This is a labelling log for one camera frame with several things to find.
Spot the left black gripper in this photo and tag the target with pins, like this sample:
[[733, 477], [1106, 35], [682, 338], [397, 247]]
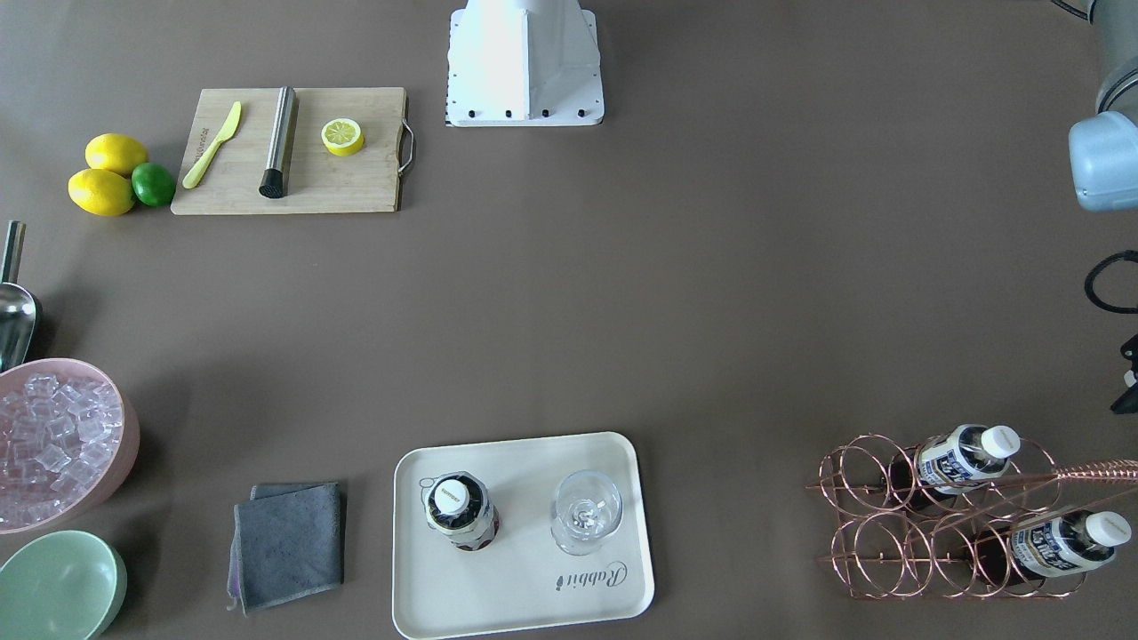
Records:
[[1130, 391]]

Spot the copper wire bottle basket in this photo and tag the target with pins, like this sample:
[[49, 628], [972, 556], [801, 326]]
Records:
[[884, 550]]

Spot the tea bottle white cap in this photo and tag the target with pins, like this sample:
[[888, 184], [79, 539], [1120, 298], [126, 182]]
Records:
[[459, 507]]

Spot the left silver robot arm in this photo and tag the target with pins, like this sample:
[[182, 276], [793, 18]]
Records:
[[1103, 148]]

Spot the clear wine glass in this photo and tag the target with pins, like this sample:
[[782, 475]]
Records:
[[586, 510]]

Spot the cream rabbit tray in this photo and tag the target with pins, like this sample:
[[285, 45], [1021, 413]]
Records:
[[521, 580]]

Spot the yellow half lemon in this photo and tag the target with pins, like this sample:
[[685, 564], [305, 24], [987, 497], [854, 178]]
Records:
[[342, 136]]

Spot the grey folded cloth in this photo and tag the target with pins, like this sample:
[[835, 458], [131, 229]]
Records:
[[288, 543]]

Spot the steel muddler black tip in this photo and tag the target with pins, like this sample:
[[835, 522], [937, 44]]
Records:
[[274, 179]]

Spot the bamboo cutting board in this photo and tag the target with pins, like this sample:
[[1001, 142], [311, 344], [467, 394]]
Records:
[[316, 181]]

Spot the yellow plastic knife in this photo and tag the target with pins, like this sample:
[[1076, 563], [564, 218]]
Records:
[[226, 132]]

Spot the green lime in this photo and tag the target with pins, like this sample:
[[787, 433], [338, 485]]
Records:
[[153, 185]]

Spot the pink bowl of ice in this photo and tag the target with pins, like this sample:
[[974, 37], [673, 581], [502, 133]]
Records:
[[70, 438]]

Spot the green bowl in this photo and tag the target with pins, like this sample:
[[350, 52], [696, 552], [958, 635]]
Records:
[[63, 585]]

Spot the steel ice scoop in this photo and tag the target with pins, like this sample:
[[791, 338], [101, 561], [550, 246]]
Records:
[[19, 307]]

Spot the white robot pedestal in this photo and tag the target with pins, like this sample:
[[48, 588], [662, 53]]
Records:
[[523, 64]]

